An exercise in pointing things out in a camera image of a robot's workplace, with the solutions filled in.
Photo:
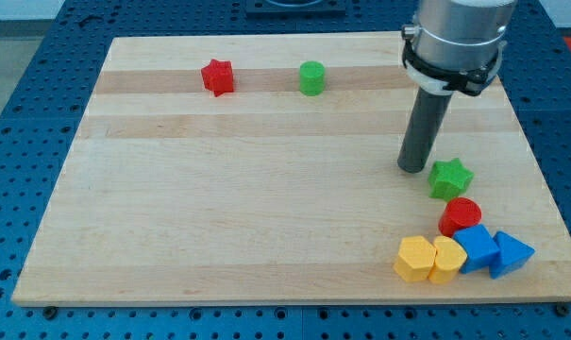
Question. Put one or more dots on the blue cube block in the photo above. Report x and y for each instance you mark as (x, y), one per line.
(479, 246)

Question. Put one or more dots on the green cylinder block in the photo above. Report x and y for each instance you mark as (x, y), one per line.
(312, 78)

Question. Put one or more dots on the black white cable clamp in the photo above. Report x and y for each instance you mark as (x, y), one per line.
(438, 81)

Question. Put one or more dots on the green star block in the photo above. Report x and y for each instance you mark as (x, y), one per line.
(449, 179)

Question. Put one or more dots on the yellow hexagon block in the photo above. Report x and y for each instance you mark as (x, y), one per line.
(415, 258)

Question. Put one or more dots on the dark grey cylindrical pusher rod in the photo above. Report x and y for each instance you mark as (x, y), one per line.
(427, 115)

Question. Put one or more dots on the blue triangle block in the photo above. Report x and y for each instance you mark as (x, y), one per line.
(512, 255)

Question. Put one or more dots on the wooden board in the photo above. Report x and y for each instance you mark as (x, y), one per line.
(172, 196)

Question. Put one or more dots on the red cylinder block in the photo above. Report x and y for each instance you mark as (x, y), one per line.
(460, 213)

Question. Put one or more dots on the red star block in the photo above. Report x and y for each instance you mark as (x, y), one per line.
(218, 77)

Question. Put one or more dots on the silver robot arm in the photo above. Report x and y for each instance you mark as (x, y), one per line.
(451, 46)

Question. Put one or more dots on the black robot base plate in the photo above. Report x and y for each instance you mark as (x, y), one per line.
(293, 7)

